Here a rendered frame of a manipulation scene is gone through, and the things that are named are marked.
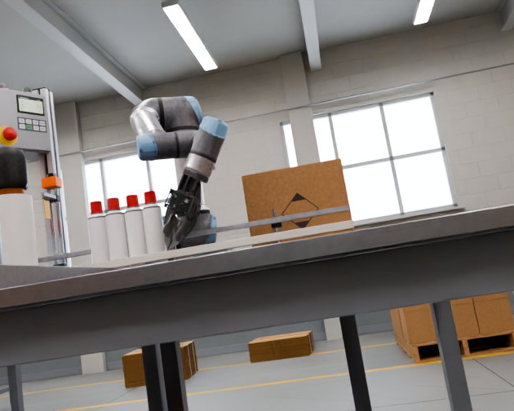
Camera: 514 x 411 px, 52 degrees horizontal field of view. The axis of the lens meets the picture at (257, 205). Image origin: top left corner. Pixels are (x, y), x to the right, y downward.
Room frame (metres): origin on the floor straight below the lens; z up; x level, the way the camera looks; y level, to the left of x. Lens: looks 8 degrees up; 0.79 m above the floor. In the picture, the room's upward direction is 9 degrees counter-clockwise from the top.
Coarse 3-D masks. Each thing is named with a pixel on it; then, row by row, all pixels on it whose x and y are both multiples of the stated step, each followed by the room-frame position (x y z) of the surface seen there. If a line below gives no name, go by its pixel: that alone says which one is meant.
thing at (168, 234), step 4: (172, 216) 1.38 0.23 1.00; (168, 220) 1.37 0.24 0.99; (172, 220) 1.39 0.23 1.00; (176, 220) 1.39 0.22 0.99; (168, 224) 1.37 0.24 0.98; (172, 224) 1.39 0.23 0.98; (176, 224) 1.39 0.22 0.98; (164, 228) 1.35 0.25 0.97; (168, 228) 1.38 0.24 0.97; (172, 228) 1.39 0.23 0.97; (164, 232) 1.36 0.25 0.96; (168, 232) 1.39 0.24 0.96; (172, 232) 1.39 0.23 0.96; (168, 236) 1.39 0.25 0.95; (168, 240) 1.39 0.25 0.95; (168, 244) 1.39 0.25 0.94
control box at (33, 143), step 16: (0, 96) 1.45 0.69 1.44; (32, 96) 1.52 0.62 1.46; (0, 112) 1.45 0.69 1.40; (16, 112) 1.48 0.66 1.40; (0, 128) 1.44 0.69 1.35; (16, 128) 1.48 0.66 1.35; (0, 144) 1.44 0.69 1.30; (16, 144) 1.48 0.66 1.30; (32, 144) 1.51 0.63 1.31; (48, 144) 1.55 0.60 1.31; (32, 160) 1.60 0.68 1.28
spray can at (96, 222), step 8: (96, 208) 1.40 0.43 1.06; (96, 216) 1.39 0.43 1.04; (104, 216) 1.41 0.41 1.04; (88, 224) 1.41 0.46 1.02; (96, 224) 1.39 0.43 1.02; (104, 224) 1.41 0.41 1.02; (96, 232) 1.39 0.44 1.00; (104, 232) 1.40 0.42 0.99; (96, 240) 1.39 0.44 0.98; (104, 240) 1.40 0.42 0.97; (96, 248) 1.39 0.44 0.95; (104, 248) 1.40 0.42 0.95; (96, 256) 1.39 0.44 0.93; (104, 256) 1.40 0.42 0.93
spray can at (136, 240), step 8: (128, 200) 1.39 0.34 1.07; (136, 200) 1.40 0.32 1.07; (128, 208) 1.40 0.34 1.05; (136, 208) 1.39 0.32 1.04; (128, 216) 1.39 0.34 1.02; (136, 216) 1.39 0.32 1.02; (128, 224) 1.39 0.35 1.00; (136, 224) 1.39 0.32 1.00; (128, 232) 1.39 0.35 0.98; (136, 232) 1.38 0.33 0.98; (144, 232) 1.40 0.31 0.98; (128, 240) 1.39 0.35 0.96; (136, 240) 1.38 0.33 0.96; (144, 240) 1.40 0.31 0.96; (128, 248) 1.40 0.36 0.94; (136, 248) 1.38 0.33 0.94; (144, 248) 1.39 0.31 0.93; (136, 264) 1.38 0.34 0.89; (144, 264) 1.39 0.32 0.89
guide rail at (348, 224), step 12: (300, 228) 1.32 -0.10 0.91; (312, 228) 1.32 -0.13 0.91; (324, 228) 1.31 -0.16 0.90; (336, 228) 1.31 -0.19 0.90; (348, 228) 1.31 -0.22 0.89; (240, 240) 1.34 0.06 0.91; (252, 240) 1.33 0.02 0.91; (264, 240) 1.33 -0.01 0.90; (276, 240) 1.33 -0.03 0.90; (168, 252) 1.36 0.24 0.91; (180, 252) 1.35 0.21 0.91; (192, 252) 1.35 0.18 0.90; (204, 252) 1.35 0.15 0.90; (96, 264) 1.38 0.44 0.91; (108, 264) 1.37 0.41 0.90; (120, 264) 1.37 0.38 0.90; (132, 264) 1.37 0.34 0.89
